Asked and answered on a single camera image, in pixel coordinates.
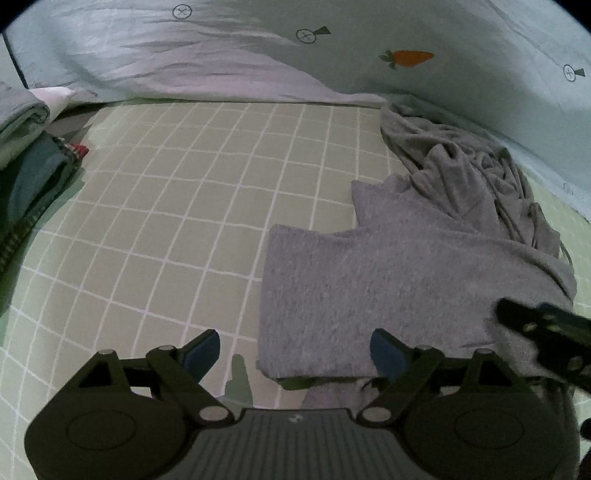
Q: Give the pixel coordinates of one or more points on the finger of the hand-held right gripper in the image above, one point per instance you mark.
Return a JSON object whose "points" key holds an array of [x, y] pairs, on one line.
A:
{"points": [[540, 330]]}

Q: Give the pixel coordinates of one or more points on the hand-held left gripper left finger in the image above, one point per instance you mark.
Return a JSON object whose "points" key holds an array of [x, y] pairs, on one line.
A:
{"points": [[202, 353]]}

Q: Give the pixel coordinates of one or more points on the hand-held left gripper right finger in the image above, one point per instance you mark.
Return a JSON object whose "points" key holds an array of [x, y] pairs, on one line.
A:
{"points": [[387, 353]]}

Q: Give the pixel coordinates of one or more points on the grey zip hoodie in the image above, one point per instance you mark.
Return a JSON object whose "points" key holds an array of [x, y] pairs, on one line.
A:
{"points": [[369, 277]]}

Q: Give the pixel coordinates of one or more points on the green checked bed sheet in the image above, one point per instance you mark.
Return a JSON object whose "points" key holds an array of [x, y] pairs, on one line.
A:
{"points": [[161, 207]]}

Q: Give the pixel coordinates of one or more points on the red checked cloth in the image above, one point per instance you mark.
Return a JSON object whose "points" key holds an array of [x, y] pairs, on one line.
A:
{"points": [[78, 150]]}

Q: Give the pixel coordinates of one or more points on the dark teal folded garment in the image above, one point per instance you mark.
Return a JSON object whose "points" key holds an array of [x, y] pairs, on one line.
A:
{"points": [[27, 184]]}

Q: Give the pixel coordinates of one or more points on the white pillow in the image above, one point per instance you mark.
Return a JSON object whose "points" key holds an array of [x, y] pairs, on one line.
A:
{"points": [[53, 98]]}

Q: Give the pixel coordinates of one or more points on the grey folded garment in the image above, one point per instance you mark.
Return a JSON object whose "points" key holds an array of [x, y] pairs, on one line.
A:
{"points": [[18, 115]]}

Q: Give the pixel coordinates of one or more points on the light blue carrot print duvet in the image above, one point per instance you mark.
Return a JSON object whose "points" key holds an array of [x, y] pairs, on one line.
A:
{"points": [[231, 46]]}

